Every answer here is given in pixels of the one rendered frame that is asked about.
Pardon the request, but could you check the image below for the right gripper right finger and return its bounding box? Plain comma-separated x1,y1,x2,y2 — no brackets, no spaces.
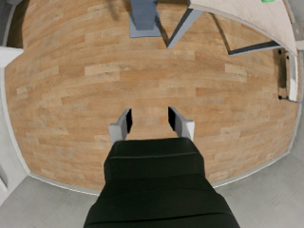
167,106,196,142

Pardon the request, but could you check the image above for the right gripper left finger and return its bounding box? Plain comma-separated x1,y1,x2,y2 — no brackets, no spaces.
108,107,133,143

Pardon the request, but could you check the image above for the beige table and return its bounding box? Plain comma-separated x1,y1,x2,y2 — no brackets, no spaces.
166,0,299,57

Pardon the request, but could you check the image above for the white desk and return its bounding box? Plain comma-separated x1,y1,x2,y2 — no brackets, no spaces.
0,0,26,69

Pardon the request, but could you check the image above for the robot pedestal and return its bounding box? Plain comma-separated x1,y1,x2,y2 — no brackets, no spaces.
128,0,162,39

